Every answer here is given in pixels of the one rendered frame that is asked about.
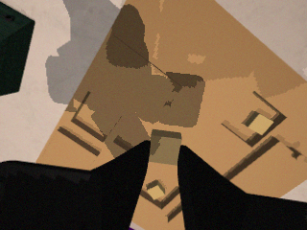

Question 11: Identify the tan block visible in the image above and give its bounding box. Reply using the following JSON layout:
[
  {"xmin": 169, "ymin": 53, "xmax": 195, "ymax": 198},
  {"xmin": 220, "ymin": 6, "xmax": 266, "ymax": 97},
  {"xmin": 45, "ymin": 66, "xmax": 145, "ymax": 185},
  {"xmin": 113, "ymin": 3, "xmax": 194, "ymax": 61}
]
[
  {"xmin": 244, "ymin": 111, "xmax": 273, "ymax": 135},
  {"xmin": 147, "ymin": 180, "xmax": 165, "ymax": 199},
  {"xmin": 149, "ymin": 129, "xmax": 182, "ymax": 166}
]

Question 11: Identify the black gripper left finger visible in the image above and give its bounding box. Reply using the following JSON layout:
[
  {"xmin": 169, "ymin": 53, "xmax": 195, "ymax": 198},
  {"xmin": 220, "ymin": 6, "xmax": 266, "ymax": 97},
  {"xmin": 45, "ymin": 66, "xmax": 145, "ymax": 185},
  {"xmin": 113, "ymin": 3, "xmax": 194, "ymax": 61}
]
[{"xmin": 0, "ymin": 140, "xmax": 151, "ymax": 230}]

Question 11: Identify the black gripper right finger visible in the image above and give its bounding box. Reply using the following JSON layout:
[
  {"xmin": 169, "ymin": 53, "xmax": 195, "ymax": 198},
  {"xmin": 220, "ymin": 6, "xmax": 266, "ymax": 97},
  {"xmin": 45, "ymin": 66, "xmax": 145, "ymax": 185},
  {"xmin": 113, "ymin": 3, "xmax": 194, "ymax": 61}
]
[{"xmin": 177, "ymin": 145, "xmax": 307, "ymax": 230}]

